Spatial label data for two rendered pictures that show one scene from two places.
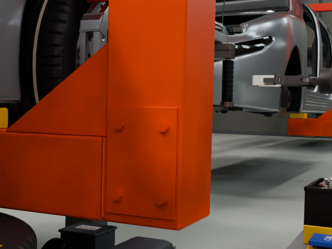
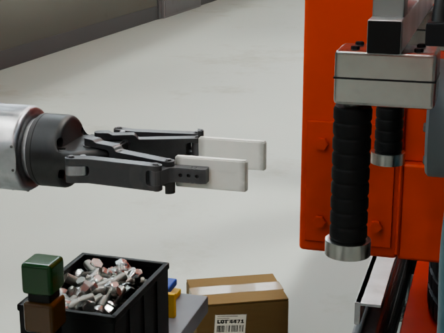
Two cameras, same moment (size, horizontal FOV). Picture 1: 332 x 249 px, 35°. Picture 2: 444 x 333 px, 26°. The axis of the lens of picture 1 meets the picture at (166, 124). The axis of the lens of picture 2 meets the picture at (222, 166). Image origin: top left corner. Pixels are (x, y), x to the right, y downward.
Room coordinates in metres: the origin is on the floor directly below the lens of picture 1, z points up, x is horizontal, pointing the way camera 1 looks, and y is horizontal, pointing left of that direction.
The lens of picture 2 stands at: (2.53, -0.44, 1.08)
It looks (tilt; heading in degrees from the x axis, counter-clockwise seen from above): 16 degrees down; 171
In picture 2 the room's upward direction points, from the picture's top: straight up
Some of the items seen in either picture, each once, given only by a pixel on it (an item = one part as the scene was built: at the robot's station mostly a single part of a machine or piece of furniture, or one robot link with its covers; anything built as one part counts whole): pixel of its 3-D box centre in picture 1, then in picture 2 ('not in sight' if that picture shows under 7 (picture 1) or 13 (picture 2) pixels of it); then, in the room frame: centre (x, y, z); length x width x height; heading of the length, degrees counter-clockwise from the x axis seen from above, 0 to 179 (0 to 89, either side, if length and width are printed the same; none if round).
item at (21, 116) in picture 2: not in sight; (14, 147); (1.54, -0.51, 0.83); 0.09 x 0.06 x 0.09; 155
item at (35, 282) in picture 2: not in sight; (43, 274); (1.42, -0.49, 0.64); 0.04 x 0.04 x 0.04; 66
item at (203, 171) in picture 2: not in sight; (178, 176); (1.67, -0.35, 0.83); 0.05 x 0.03 x 0.01; 65
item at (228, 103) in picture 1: (227, 82); (350, 176); (1.68, -0.19, 0.83); 0.04 x 0.04 x 0.16
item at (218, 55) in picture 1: (219, 50); (387, 73); (1.69, -0.16, 0.93); 0.09 x 0.05 x 0.05; 66
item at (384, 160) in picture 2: not in sight; (390, 104); (1.37, -0.05, 0.83); 0.04 x 0.04 x 0.16
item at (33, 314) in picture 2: not in sight; (45, 312); (1.42, -0.49, 0.59); 0.04 x 0.04 x 0.04; 66
